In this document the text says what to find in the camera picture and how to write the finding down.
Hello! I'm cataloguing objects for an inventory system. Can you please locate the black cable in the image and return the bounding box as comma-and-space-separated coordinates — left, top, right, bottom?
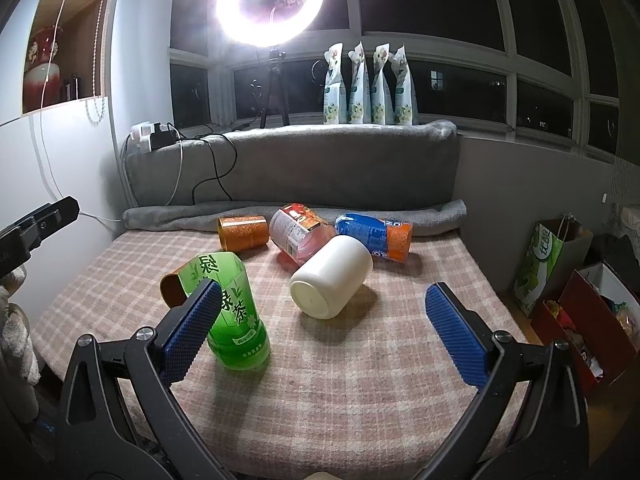
172, 123, 240, 206

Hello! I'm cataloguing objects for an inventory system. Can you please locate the white fluffy cloth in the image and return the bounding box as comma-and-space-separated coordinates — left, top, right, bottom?
0, 264, 42, 397

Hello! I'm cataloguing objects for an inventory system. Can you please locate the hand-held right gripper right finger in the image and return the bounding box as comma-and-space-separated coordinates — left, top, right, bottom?
414, 281, 592, 480

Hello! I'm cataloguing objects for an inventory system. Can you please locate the red and white vase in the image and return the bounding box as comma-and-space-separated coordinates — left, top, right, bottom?
23, 25, 64, 109

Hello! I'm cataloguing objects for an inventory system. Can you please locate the ring light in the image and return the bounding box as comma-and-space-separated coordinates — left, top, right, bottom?
215, 0, 327, 44

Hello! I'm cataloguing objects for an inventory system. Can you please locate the white charger cable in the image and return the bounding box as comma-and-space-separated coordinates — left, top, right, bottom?
167, 139, 184, 206

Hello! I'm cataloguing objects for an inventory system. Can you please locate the green paper bag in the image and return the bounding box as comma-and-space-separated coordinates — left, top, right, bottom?
513, 218, 594, 317

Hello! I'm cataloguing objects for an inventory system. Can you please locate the orange patterned cup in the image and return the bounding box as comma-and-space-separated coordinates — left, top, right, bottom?
217, 215, 270, 251

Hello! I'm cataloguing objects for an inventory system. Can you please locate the long white wall cable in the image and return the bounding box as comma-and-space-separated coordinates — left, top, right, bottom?
34, 0, 126, 224

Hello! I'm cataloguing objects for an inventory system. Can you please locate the white green refill pouch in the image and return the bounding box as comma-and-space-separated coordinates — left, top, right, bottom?
393, 45, 420, 128
370, 42, 396, 126
347, 42, 374, 125
322, 42, 349, 125

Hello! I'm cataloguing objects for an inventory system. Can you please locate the blue and orange bottle cup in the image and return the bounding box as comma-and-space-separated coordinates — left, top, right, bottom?
334, 213, 414, 264

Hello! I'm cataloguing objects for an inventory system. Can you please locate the dark cloth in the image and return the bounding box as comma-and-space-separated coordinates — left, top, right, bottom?
599, 234, 640, 282

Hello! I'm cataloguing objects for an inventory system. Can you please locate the wooden wall shelf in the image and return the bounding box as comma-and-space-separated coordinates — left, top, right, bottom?
21, 0, 122, 116

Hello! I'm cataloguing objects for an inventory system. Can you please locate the green cut bottle cup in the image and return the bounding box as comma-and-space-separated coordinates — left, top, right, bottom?
175, 253, 271, 372

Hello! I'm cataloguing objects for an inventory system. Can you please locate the rolled grey blanket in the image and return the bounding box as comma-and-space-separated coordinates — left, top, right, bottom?
122, 198, 469, 239

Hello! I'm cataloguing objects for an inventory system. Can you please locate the pink plaid blanket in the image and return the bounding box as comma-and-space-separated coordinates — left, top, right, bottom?
31, 229, 532, 477

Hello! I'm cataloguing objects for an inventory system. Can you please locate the white power strip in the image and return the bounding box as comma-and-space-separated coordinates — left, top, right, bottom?
128, 120, 169, 154

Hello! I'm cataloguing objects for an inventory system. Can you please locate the white cup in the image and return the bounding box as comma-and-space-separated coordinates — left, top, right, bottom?
290, 234, 374, 320

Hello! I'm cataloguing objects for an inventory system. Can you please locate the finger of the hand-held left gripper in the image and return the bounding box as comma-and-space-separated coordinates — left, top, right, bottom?
0, 196, 81, 253

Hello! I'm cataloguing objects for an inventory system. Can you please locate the white bead cord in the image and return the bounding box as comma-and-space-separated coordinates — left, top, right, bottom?
84, 0, 114, 124

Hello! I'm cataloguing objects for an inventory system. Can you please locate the pink label cut bottle cup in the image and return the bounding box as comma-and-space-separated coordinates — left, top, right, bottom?
269, 203, 338, 267

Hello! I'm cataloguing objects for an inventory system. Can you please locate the small dark jar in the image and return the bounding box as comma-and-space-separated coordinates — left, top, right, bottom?
59, 74, 84, 104

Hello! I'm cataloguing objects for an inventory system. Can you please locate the grey blanket backrest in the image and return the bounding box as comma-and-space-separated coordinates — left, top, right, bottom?
123, 119, 460, 209

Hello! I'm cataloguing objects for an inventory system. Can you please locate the red cardboard box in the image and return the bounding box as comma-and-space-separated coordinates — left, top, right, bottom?
529, 261, 640, 399

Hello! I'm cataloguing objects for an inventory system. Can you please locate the black tripod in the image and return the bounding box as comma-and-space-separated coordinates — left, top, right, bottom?
249, 47, 292, 130

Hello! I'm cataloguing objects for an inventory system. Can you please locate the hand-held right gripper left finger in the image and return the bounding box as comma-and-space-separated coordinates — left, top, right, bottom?
57, 279, 237, 480

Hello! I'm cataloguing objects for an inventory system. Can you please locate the black charger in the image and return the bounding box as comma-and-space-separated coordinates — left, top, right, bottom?
149, 122, 182, 151

